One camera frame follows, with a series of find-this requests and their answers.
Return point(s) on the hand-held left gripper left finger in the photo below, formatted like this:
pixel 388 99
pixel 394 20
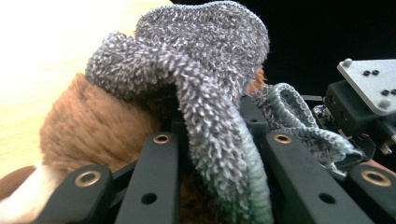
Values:
pixel 179 126

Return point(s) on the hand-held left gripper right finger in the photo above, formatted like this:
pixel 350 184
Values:
pixel 253 116

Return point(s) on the grey fluffy cloth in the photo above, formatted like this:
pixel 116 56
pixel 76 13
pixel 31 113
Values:
pixel 199 77

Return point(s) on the brown plush toy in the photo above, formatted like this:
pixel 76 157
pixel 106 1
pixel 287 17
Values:
pixel 93 130

